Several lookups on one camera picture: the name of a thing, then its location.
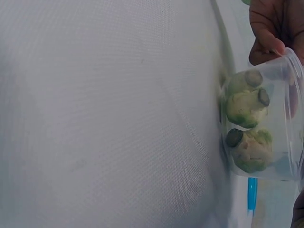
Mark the person's left hand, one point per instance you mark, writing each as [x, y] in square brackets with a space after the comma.
[266, 21]

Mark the person's right hand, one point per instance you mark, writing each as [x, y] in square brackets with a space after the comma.
[298, 213]

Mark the person's left fingers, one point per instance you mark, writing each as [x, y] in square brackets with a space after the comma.
[273, 45]

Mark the person's right fingers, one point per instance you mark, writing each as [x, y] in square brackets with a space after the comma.
[299, 209]

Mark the clear plastic container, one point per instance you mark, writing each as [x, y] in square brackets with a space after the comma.
[279, 133]

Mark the green rounded object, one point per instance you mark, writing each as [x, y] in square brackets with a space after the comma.
[247, 1]

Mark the green brussels sprout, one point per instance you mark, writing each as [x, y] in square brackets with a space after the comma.
[237, 82]
[253, 152]
[244, 107]

